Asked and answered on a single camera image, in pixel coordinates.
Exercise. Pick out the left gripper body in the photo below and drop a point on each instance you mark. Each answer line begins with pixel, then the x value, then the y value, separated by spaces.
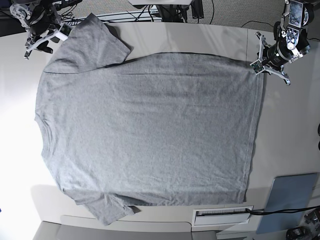
pixel 275 56

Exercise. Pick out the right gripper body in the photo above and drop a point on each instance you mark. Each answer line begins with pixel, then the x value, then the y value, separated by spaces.
pixel 39 26

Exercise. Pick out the grey T-shirt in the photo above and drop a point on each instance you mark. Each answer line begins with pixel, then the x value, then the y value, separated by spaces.
pixel 167 129

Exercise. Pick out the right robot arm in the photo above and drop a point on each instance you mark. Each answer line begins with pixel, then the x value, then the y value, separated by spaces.
pixel 27 10

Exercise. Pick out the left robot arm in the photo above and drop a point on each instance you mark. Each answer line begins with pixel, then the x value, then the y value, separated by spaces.
pixel 291 39

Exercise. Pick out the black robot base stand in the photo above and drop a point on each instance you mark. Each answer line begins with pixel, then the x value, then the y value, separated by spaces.
pixel 170 13

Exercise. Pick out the blue-grey tablet pad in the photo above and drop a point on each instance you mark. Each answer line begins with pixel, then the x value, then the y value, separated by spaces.
pixel 287 192

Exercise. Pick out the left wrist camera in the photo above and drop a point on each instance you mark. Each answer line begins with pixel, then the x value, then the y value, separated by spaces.
pixel 257 66

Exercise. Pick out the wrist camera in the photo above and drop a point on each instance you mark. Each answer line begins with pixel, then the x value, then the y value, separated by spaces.
pixel 64 31
pixel 257 66

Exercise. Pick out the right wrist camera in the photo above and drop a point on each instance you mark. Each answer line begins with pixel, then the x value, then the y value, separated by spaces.
pixel 64 31

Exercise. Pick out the white table cable grommet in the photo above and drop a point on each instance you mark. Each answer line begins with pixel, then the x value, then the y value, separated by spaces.
pixel 216 217

